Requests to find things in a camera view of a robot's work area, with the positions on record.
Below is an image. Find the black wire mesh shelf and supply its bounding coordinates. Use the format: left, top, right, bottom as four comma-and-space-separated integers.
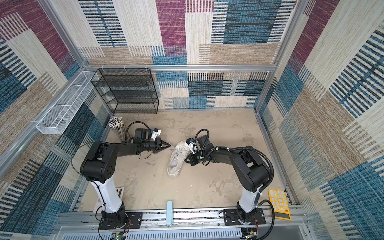
91, 68, 159, 114

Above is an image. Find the clear tube of coloured pencils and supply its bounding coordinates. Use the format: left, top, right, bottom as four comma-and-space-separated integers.
108, 116, 128, 142

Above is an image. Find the white wire mesh basket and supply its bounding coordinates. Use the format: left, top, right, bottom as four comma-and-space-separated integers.
36, 71, 95, 135

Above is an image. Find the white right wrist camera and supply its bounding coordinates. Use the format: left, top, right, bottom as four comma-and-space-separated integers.
185, 138, 199, 154

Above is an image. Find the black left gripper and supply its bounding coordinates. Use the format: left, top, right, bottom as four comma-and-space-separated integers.
141, 138, 170, 153

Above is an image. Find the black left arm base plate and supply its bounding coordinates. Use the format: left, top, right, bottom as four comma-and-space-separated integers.
99, 211, 143, 230

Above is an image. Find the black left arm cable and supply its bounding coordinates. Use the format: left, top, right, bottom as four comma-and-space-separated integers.
124, 120, 152, 142

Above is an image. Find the yellow calculator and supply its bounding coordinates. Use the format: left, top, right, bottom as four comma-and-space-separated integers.
268, 189, 292, 221

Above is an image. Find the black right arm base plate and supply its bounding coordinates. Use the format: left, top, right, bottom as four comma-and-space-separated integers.
219, 208, 266, 226

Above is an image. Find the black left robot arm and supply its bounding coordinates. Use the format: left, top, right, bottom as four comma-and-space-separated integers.
80, 129, 171, 227

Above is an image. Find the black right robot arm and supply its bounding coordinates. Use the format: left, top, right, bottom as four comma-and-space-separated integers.
185, 135, 274, 224

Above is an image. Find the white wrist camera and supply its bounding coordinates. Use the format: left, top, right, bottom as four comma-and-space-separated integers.
185, 138, 199, 154
151, 128, 162, 141

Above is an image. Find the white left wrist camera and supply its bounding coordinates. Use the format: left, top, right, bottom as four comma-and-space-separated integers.
151, 128, 162, 141

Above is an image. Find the pink white flat device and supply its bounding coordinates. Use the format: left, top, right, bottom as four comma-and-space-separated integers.
93, 186, 125, 214

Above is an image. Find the light blue handle bar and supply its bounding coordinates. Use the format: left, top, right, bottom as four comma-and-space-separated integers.
166, 201, 174, 227

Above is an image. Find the white canvas sneaker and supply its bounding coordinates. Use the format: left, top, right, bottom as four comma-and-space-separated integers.
167, 141, 191, 179

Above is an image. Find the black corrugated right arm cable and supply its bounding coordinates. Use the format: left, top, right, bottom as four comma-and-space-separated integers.
193, 128, 275, 193

